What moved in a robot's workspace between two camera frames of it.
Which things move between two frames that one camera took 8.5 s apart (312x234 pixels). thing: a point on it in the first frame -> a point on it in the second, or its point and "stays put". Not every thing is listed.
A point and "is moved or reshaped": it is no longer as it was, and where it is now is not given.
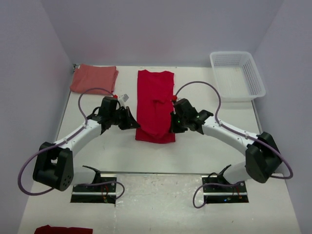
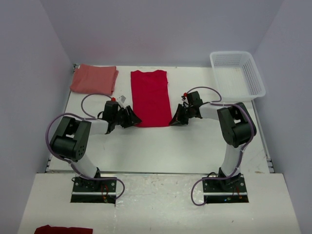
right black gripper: (174, 128) -> (178, 119)
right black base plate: (237, 193) stays put
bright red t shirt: (155, 91) is moved or reshaped
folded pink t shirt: (87, 76) stays put
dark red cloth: (48, 229) stays put
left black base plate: (104, 193) stays put
